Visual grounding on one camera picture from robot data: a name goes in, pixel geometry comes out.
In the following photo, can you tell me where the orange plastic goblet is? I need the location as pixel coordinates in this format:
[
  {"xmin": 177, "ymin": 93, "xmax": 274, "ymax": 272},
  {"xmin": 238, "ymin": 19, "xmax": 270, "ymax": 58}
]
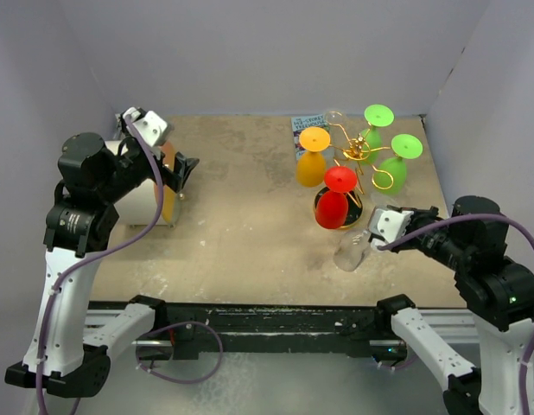
[{"xmin": 296, "ymin": 126, "xmax": 330, "ymax": 188}]

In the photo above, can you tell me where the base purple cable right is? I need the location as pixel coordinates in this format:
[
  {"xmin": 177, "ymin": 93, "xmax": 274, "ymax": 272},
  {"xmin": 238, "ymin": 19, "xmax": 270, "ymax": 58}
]
[{"xmin": 377, "ymin": 356, "xmax": 417, "ymax": 373}]

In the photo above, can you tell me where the green goblet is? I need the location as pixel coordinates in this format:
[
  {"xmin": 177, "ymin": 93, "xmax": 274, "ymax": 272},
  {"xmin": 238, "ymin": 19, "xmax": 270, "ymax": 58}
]
[
  {"xmin": 372, "ymin": 134, "xmax": 423, "ymax": 195},
  {"xmin": 361, "ymin": 104, "xmax": 394, "ymax": 163}
]

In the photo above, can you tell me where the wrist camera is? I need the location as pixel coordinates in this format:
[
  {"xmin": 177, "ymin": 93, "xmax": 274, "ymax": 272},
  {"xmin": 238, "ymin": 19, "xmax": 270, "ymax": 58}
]
[
  {"xmin": 367, "ymin": 206, "xmax": 414, "ymax": 250},
  {"xmin": 121, "ymin": 107, "xmax": 173, "ymax": 147}
]

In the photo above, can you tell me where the green goblet front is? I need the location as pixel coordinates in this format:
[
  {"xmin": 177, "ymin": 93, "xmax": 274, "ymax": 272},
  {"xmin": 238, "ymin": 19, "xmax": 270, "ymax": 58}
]
[{"xmin": 361, "ymin": 104, "xmax": 394, "ymax": 163}]

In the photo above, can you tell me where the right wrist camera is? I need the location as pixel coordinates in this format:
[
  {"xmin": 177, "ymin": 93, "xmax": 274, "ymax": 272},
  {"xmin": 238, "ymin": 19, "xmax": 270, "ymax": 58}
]
[{"xmin": 367, "ymin": 206, "xmax": 414, "ymax": 250}]

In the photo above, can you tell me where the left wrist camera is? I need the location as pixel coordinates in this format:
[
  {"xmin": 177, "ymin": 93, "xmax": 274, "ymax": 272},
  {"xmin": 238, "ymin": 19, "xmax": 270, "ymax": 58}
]
[{"xmin": 121, "ymin": 107, "xmax": 173, "ymax": 147}]

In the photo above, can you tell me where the gold wine glass rack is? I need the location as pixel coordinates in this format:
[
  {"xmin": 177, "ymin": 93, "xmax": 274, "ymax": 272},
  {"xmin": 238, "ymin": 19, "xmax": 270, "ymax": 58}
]
[{"xmin": 313, "ymin": 129, "xmax": 391, "ymax": 229}]

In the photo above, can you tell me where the treehouse paperback book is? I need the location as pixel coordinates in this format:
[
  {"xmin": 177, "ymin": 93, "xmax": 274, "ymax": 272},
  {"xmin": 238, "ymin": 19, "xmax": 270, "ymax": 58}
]
[{"xmin": 290, "ymin": 114, "xmax": 328, "ymax": 160}]

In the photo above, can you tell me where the white cylinder with orange lid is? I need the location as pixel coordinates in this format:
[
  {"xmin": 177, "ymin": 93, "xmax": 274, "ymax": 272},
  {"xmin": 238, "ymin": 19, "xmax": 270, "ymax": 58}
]
[{"xmin": 105, "ymin": 137, "xmax": 186, "ymax": 228}]

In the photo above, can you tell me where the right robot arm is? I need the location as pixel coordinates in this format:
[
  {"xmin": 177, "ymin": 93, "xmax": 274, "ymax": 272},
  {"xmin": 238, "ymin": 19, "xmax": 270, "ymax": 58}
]
[{"xmin": 368, "ymin": 195, "xmax": 534, "ymax": 414}]

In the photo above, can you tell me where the red plastic goblet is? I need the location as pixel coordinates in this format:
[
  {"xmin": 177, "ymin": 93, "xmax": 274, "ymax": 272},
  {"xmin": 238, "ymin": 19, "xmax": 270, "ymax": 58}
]
[{"xmin": 315, "ymin": 166, "xmax": 358, "ymax": 229}]

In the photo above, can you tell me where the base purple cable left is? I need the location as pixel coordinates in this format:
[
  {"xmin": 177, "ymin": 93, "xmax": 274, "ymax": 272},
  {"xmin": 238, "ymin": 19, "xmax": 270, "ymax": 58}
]
[{"xmin": 135, "ymin": 319, "xmax": 226, "ymax": 385}]

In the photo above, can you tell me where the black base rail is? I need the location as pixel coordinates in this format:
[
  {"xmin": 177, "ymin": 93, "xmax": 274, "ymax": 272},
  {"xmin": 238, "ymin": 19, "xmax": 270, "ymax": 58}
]
[{"xmin": 132, "ymin": 295, "xmax": 411, "ymax": 366}]

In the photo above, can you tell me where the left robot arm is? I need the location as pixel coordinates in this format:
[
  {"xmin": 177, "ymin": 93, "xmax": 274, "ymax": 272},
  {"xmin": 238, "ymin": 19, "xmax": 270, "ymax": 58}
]
[{"xmin": 4, "ymin": 132, "xmax": 200, "ymax": 399}]

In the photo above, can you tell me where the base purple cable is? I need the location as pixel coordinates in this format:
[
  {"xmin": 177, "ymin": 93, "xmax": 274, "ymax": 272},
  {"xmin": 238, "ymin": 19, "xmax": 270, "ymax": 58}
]
[
  {"xmin": 377, "ymin": 356, "xmax": 417, "ymax": 373},
  {"xmin": 135, "ymin": 319, "xmax": 226, "ymax": 385}
]

